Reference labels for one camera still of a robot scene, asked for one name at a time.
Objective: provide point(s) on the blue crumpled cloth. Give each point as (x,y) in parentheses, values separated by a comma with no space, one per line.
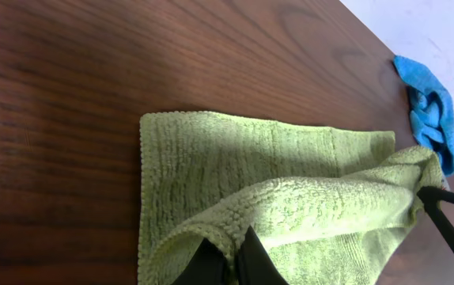
(431,110)

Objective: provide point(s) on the green cloth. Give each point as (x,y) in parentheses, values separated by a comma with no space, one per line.
(330,206)

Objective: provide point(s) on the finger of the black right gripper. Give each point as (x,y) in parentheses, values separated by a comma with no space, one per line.
(431,198)

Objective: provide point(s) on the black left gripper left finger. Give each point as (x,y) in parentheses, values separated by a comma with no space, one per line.
(208,266)

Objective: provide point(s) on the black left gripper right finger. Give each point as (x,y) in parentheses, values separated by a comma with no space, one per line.
(253,265)

